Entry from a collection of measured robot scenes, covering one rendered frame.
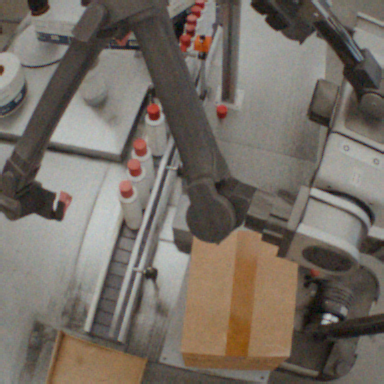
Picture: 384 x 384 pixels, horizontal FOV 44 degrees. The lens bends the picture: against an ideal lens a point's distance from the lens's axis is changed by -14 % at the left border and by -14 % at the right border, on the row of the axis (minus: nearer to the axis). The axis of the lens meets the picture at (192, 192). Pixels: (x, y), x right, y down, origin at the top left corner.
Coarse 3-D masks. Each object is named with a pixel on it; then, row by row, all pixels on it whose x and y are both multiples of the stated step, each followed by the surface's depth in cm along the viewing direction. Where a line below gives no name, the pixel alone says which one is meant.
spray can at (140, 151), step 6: (138, 144) 134; (144, 144) 133; (132, 150) 138; (138, 150) 133; (144, 150) 134; (150, 150) 138; (132, 156) 137; (138, 156) 136; (144, 156) 136; (150, 156) 137; (144, 162) 137; (150, 162) 139; (150, 168) 141; (150, 174) 144; (150, 180) 146; (150, 186) 149
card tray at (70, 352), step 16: (64, 336) 135; (64, 352) 132; (80, 352) 133; (96, 352) 133; (112, 352) 133; (48, 368) 126; (64, 368) 130; (80, 368) 130; (96, 368) 130; (112, 368) 130; (128, 368) 131; (144, 368) 129
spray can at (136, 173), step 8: (136, 160) 131; (128, 168) 131; (136, 168) 130; (144, 168) 135; (128, 176) 134; (136, 176) 133; (144, 176) 134; (136, 184) 135; (144, 184) 137; (144, 192) 140; (144, 200) 143; (144, 208) 147
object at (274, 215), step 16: (256, 192) 82; (272, 192) 83; (288, 192) 83; (304, 192) 79; (256, 208) 81; (272, 208) 80; (288, 208) 80; (256, 224) 82; (272, 224) 80; (288, 224) 76; (272, 240) 82; (288, 240) 79
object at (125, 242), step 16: (160, 160) 155; (160, 192) 151; (128, 240) 144; (144, 240) 144; (112, 256) 142; (128, 256) 142; (112, 272) 139; (112, 288) 137; (128, 288) 137; (112, 304) 135; (96, 320) 133; (112, 320) 133
